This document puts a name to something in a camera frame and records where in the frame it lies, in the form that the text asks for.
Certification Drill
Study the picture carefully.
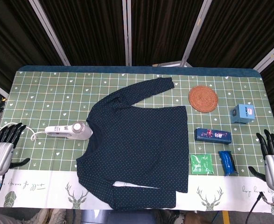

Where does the round woven rattan coaster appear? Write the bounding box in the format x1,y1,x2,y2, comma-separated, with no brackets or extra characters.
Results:
188,85,219,113

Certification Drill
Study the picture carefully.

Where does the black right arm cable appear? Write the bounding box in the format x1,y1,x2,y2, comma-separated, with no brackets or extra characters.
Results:
246,193,268,224

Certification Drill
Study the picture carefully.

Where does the light blue cube box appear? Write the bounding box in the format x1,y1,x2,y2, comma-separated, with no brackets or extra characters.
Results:
230,104,255,125

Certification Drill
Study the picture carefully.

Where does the dark blue long box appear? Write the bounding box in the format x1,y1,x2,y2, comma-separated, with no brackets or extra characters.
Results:
194,127,232,145

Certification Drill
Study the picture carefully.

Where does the green sachet packet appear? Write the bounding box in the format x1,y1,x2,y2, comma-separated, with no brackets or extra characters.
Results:
190,154,215,175

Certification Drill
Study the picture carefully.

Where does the green checked tablecloth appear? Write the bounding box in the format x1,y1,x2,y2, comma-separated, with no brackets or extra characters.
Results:
0,70,274,213

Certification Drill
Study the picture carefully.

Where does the white screen foot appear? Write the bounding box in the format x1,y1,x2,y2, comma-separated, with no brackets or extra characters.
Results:
152,61,193,68

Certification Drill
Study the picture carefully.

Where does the navy dotted long-sleeve shirt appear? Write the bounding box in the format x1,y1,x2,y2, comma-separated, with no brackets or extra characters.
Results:
76,77,189,210

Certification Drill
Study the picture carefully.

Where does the blue snack wrapper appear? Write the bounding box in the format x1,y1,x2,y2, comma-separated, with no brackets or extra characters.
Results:
218,150,239,177

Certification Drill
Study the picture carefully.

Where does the beige sneaker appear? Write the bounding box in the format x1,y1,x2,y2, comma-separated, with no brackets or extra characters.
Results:
34,208,67,224

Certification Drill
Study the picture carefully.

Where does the dark blue stool seat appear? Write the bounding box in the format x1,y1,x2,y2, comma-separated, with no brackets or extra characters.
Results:
106,211,156,224

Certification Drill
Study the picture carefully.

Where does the white handheld garment steamer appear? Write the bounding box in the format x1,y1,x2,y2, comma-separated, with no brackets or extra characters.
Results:
45,121,93,141

